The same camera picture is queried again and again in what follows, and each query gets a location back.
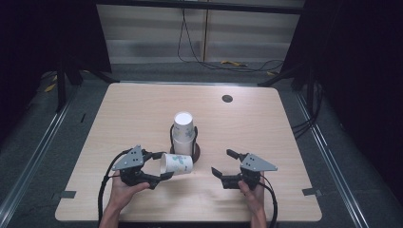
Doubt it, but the hand-held gripper cable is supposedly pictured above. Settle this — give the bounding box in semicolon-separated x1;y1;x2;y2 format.
97;147;133;226
259;174;279;228

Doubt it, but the floral single paper cup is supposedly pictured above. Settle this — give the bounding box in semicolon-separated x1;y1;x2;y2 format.
159;152;195;176

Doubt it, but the person's left hand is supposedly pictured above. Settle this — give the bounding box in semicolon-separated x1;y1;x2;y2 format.
106;173;152;212

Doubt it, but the white paper cup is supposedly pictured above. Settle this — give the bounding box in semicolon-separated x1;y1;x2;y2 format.
172;111;196;157

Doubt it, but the person's right hand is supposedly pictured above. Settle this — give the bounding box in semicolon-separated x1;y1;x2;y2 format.
238;171;267;214

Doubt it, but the metal floor rail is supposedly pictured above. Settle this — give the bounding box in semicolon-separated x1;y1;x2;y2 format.
0;93;75;220
294;90;371;228

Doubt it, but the black wire cup holder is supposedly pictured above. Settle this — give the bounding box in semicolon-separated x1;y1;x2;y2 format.
168;123;202;164

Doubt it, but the grey tape strip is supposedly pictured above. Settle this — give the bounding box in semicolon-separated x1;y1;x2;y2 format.
51;190;77;200
301;187;323;198

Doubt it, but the black wall cable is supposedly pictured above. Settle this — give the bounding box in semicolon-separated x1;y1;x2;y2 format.
176;8;285;74

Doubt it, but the right hand-held gripper cable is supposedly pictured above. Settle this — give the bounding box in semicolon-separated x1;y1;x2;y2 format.
259;174;279;228

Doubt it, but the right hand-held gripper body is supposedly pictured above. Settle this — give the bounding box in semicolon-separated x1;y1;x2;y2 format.
232;153;279;191

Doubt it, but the bundle of black floor cables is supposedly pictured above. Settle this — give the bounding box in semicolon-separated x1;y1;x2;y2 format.
290;80;325;141

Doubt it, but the left hand-held gripper cable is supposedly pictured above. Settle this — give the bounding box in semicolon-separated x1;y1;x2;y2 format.
97;147;133;226

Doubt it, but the black-edged desk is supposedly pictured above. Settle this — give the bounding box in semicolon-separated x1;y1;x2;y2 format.
94;0;306;15

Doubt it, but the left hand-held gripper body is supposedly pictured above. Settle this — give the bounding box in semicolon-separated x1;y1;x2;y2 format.
110;144;160;190

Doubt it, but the black metal stand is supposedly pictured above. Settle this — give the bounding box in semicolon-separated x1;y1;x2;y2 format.
54;58;112;112
257;63;319;107

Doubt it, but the dark curtain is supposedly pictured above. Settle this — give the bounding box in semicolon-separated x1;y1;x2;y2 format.
280;0;403;199
0;0;112;142

